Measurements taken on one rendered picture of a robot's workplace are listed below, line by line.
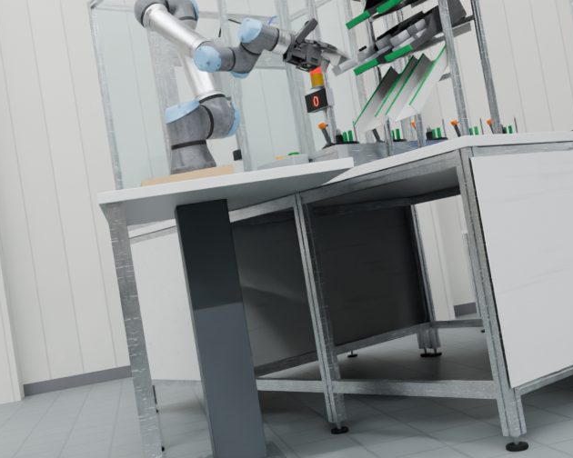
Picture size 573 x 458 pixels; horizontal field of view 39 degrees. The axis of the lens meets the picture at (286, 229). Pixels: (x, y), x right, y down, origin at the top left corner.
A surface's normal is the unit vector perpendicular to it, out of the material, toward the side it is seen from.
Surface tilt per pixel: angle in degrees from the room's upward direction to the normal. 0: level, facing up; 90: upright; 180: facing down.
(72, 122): 90
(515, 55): 90
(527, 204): 90
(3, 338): 90
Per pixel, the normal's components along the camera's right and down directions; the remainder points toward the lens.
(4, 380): 0.18, -0.07
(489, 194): 0.62, -0.14
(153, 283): -0.77, 0.10
